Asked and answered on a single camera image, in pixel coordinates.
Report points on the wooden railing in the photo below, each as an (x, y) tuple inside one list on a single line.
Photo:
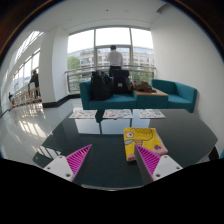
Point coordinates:
[(25, 95)]

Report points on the large black backpack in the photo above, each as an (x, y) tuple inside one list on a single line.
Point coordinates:
[(101, 86)]

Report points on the wooden sofa table top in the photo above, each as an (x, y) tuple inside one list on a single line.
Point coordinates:
[(160, 93)]

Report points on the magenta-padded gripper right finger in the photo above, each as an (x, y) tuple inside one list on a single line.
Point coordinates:
[(165, 168)]

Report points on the brown jacket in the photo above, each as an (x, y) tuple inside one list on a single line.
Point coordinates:
[(144, 86)]

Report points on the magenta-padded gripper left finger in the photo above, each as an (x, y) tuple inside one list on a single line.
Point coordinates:
[(60, 166)]

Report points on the person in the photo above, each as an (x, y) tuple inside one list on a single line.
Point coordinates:
[(34, 78), (115, 58)]

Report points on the teal chair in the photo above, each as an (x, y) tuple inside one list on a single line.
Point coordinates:
[(222, 154)]

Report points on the teal sofa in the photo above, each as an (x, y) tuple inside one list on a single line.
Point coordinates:
[(180, 95)]

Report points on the metal window railing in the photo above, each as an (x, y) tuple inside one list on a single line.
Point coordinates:
[(80, 71)]

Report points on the black bag with label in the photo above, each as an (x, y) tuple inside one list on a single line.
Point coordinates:
[(121, 81)]

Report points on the yellow orange pink cartoon towel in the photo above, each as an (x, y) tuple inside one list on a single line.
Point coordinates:
[(143, 137)]

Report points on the printed paper sheet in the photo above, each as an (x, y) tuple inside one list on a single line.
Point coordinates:
[(117, 114), (151, 114), (83, 114)]

